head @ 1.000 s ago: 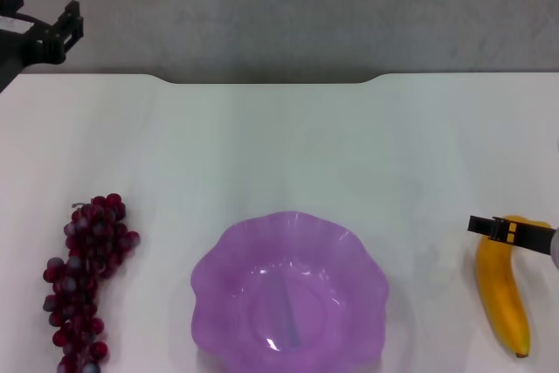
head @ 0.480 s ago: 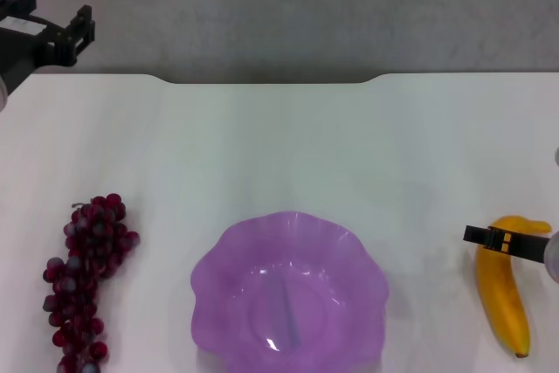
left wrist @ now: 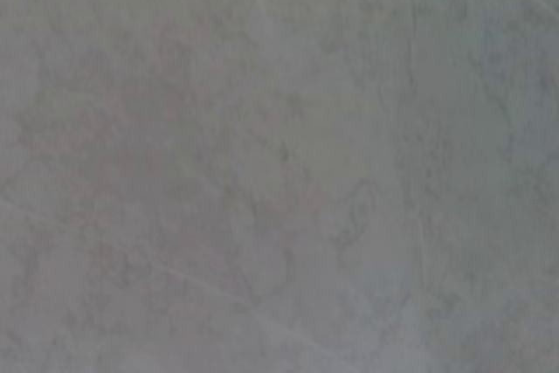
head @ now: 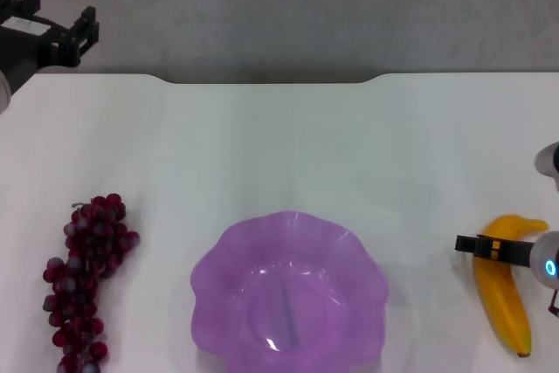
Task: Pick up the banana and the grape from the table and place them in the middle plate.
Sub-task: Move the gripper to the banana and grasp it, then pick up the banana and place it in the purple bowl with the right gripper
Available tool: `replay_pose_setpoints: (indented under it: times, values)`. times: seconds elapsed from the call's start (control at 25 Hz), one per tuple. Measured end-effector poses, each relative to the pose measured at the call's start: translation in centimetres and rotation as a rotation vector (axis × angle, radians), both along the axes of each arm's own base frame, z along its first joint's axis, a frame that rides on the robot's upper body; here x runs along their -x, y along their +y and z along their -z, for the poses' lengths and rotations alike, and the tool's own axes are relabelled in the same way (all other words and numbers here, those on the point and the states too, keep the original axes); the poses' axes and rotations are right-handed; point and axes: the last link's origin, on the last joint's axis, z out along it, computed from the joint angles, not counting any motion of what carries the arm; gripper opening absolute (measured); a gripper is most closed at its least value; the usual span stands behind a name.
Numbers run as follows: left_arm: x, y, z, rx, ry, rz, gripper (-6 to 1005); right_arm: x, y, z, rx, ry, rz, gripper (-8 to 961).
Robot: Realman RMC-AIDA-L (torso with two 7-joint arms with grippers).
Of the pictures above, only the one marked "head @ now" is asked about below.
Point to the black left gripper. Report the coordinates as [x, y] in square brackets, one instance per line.
[26, 50]

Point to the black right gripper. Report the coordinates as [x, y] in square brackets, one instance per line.
[515, 253]

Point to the yellow banana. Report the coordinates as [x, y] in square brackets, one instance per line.
[502, 299]

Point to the dark red grape bunch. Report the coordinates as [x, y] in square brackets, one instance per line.
[87, 250]

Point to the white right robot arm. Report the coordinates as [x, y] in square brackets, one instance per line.
[548, 255]

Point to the purple wavy plastic plate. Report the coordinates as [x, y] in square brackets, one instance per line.
[288, 294]

